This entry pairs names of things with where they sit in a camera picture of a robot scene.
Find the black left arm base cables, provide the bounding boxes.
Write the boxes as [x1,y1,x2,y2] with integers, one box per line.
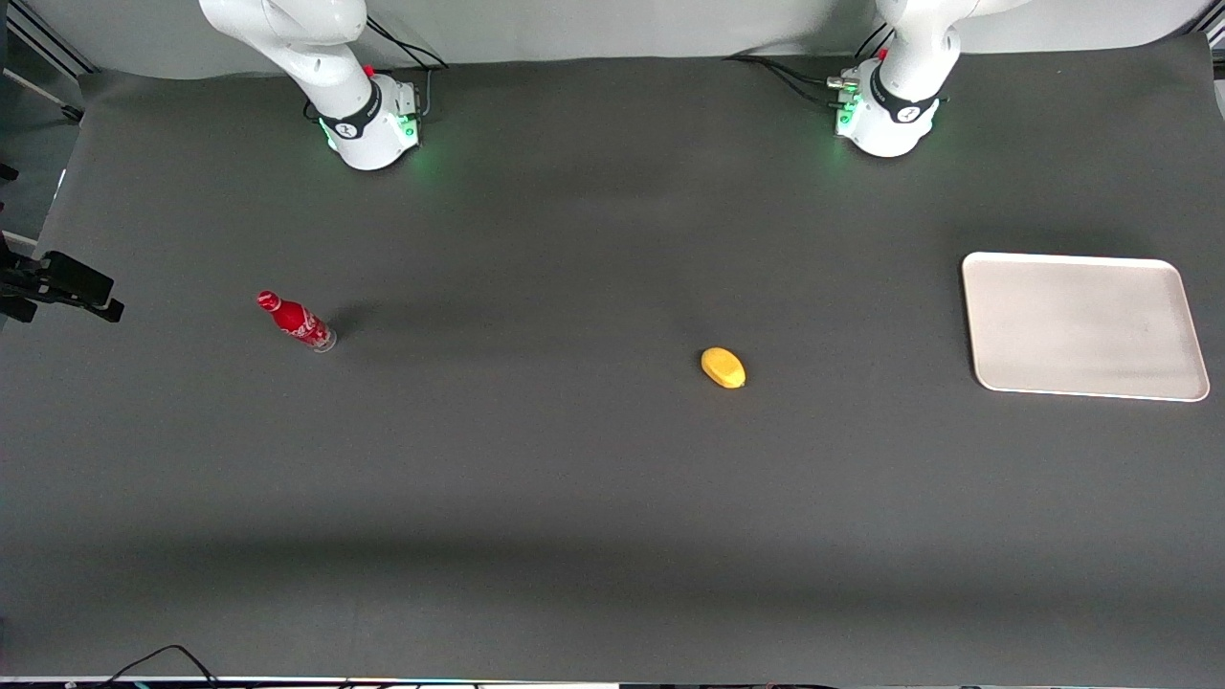
[724,23,895,108]

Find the black right arm base cables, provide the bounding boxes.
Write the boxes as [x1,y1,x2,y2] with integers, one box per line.
[304,16,450,123]

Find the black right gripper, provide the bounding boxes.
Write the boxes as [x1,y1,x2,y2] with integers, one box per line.
[0,250,126,324]

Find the aluminium frame rail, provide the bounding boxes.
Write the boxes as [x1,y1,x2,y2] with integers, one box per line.
[0,0,100,125]

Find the thin black table-edge cable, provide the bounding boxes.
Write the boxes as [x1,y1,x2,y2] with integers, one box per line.
[94,644,223,689]

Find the red cola bottle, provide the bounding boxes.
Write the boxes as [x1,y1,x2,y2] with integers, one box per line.
[256,290,339,354]

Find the yellow lemon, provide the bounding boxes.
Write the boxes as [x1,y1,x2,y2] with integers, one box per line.
[700,346,747,390]

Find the white rectangular tray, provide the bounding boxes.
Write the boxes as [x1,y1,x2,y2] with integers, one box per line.
[961,251,1212,403]

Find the black arm base cables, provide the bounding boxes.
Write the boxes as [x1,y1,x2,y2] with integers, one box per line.
[724,23,895,108]
[304,16,450,123]

